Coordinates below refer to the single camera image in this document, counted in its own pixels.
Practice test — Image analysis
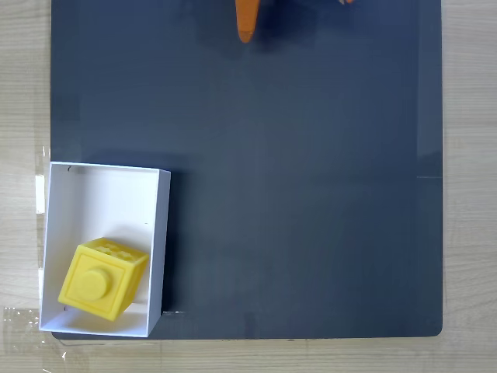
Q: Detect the clear tape strip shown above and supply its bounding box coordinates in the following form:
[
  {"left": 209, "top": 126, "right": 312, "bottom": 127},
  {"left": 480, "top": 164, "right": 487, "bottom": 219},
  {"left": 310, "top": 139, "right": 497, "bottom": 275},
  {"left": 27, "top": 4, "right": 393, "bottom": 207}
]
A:
[
  {"left": 33, "top": 145, "right": 51, "bottom": 215},
  {"left": 2, "top": 305, "right": 68, "bottom": 363}
]

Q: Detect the white open cardboard box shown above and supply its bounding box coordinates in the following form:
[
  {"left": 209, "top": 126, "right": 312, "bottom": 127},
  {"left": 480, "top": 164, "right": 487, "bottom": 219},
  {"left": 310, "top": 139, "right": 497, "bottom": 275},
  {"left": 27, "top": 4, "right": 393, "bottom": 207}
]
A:
[{"left": 38, "top": 161, "right": 172, "bottom": 339}]

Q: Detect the dark grey table mat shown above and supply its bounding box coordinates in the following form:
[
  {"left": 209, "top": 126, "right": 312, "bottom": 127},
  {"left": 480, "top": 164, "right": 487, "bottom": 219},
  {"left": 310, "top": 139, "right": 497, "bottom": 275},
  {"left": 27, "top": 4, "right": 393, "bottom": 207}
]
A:
[{"left": 49, "top": 0, "right": 444, "bottom": 342}]

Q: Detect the yellow stud toy block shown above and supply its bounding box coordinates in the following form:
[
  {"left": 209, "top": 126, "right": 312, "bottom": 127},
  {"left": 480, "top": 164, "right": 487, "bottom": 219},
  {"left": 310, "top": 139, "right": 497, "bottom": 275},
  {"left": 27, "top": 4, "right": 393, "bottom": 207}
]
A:
[{"left": 57, "top": 236, "right": 151, "bottom": 323}]

